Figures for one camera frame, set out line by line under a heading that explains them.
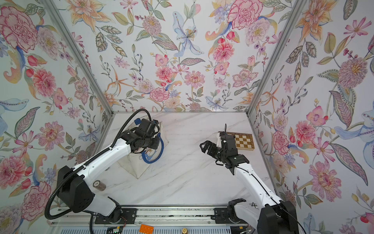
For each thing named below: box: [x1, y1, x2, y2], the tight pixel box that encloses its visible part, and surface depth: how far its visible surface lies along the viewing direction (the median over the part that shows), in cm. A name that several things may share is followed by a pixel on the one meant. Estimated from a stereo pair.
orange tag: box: [139, 224, 155, 234], surface depth 72 cm
